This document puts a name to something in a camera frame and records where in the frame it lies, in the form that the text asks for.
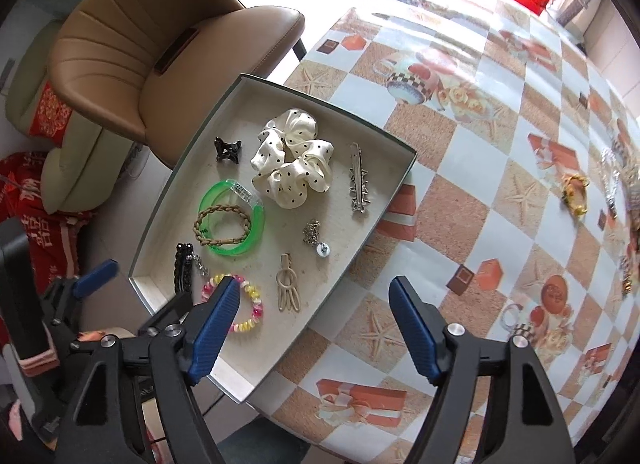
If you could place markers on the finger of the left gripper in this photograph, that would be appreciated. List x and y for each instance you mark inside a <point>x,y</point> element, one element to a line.
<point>95,279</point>

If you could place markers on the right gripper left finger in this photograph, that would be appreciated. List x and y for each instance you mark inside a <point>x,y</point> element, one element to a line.
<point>104,421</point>

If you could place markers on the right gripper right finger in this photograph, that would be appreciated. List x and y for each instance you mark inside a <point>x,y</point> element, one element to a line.
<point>523,421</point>

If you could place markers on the black beaded hair clip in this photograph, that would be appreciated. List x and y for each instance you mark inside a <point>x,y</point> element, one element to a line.
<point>183,268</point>

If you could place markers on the beige loop hair clip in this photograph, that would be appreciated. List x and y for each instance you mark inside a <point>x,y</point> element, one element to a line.
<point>288,294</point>

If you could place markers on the silver chain ball charm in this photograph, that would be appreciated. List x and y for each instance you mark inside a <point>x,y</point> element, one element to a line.
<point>311,236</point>

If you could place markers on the small silver earring clip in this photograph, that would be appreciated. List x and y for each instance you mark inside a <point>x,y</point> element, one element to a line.
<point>199,264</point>

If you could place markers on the red patterned blanket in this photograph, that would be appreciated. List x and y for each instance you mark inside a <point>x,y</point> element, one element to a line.
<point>52,237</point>

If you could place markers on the pale green sofa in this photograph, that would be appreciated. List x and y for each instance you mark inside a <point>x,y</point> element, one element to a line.
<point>84,160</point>

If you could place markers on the white felt lined tray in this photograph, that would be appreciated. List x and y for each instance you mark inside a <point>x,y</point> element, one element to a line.
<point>246,359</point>

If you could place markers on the green translucent bangle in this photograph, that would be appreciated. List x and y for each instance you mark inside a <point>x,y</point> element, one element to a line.
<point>230,219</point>

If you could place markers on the red embroidered cushion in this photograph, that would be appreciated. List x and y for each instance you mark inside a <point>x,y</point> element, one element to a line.
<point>51,116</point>

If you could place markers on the black claw hair clip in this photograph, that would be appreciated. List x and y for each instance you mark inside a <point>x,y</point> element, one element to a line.
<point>228,151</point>

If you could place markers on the patterned vinyl tablecloth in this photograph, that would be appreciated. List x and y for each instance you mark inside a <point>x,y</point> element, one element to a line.
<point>511,221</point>

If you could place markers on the white polka dot scrunchie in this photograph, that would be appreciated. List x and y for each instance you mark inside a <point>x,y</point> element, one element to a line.
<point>291,161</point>

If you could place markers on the tan leather chair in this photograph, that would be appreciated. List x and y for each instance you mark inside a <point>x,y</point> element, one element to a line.
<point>152,70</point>

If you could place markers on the silver long hair barrette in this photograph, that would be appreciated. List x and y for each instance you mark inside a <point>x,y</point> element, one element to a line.
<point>358,189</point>

